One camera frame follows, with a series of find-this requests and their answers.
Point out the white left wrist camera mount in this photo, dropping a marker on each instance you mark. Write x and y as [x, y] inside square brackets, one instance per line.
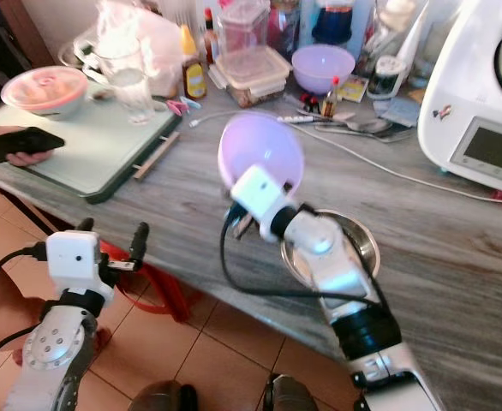
[71, 255]

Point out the wooden stick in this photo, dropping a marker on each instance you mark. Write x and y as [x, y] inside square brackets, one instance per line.
[157, 155]

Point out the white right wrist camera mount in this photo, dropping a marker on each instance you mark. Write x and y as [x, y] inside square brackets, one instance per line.
[259, 193]

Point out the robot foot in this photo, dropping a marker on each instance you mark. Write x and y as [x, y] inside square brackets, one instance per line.
[295, 396]
[163, 397]

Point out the small red-capped sauce bottle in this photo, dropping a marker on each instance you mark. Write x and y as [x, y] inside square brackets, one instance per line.
[330, 99]

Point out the pale green cutting board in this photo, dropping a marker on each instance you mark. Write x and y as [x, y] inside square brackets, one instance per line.
[97, 154]

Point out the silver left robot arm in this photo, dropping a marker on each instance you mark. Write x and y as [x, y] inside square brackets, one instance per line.
[54, 347]

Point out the person's bare leg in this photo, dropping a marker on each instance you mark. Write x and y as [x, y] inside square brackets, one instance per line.
[2, 308]

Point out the purple plastic bowl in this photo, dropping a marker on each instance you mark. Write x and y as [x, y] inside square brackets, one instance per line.
[323, 68]
[255, 144]

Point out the dark blue jar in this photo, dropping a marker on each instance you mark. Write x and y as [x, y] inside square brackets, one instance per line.
[332, 22]

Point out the yellow squeeze bottle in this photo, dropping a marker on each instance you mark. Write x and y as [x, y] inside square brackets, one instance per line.
[194, 73]

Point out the metal spoon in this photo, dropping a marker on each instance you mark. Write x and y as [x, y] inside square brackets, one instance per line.
[367, 125]

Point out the clear drinking glass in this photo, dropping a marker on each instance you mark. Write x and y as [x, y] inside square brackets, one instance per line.
[129, 86]

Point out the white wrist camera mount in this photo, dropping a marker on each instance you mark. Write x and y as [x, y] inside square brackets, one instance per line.
[259, 193]
[71, 255]

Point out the tall clear plastic container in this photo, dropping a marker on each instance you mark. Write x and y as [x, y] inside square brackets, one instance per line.
[242, 27]

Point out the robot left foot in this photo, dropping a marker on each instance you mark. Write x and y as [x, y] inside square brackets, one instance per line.
[163, 397]

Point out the black smartphone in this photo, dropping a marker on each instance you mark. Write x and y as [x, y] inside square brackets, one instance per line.
[24, 143]

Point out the flat clear food container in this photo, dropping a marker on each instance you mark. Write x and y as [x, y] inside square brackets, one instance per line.
[253, 73]

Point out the person's hand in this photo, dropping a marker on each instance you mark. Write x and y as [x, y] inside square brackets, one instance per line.
[28, 158]

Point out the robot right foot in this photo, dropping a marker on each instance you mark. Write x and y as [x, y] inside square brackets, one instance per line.
[295, 396]

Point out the white plastic bag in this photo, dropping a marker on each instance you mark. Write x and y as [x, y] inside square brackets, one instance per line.
[165, 43]

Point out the white kitchen appliance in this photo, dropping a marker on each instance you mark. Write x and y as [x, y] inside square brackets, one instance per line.
[469, 94]

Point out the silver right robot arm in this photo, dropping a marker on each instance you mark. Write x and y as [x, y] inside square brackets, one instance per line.
[328, 253]

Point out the dark red-capped bottle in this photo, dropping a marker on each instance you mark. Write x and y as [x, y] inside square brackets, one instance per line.
[209, 34]

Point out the stainless steel bowl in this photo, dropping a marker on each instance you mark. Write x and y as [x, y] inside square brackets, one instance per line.
[358, 240]

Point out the pink clip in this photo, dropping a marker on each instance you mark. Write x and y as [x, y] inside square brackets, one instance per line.
[177, 106]

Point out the pink and white bowl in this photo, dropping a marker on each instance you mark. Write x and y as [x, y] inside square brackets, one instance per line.
[44, 91]

